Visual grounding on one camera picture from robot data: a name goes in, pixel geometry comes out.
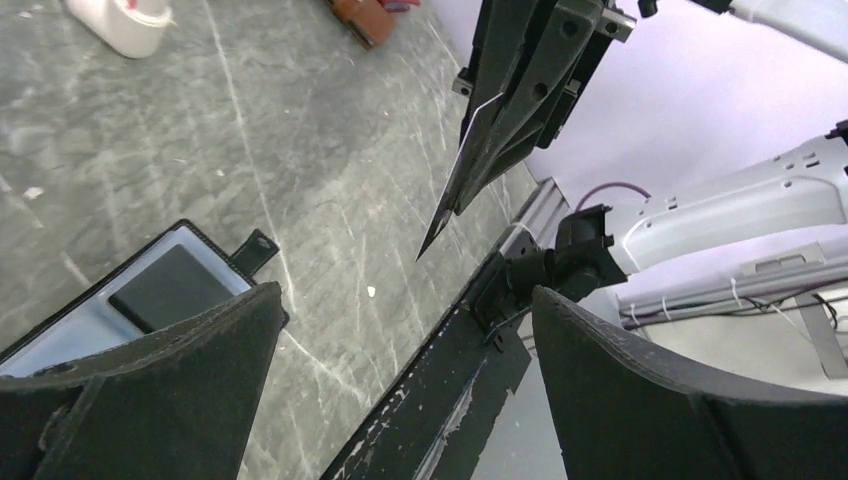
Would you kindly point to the brown leather card holder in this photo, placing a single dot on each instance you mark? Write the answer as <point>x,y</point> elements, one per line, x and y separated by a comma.
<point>367,20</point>

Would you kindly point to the black leather card holder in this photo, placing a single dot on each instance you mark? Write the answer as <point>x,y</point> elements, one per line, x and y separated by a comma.
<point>89,324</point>

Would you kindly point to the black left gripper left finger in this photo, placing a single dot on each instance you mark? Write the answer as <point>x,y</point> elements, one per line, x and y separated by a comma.
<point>178,403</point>

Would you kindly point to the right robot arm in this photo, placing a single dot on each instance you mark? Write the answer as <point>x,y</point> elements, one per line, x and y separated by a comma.
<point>603,245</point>

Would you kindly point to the black VIP card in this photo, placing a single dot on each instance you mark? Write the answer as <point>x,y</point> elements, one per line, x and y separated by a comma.
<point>445,208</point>

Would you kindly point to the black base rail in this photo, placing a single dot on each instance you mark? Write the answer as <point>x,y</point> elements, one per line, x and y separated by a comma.
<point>435,420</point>

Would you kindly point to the red leather card holder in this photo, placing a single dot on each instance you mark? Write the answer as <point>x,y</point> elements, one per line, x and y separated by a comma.
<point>398,6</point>

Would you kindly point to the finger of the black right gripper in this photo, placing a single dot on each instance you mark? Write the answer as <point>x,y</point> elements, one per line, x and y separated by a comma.
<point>505,36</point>
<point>567,32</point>

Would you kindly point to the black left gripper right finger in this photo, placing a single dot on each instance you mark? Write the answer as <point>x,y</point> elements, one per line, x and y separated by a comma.
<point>626,408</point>

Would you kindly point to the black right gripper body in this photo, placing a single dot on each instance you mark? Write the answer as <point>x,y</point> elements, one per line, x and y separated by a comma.
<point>614,26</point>

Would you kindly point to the white PVC pipe frame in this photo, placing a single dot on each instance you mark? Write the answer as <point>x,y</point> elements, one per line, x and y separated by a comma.
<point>134,29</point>

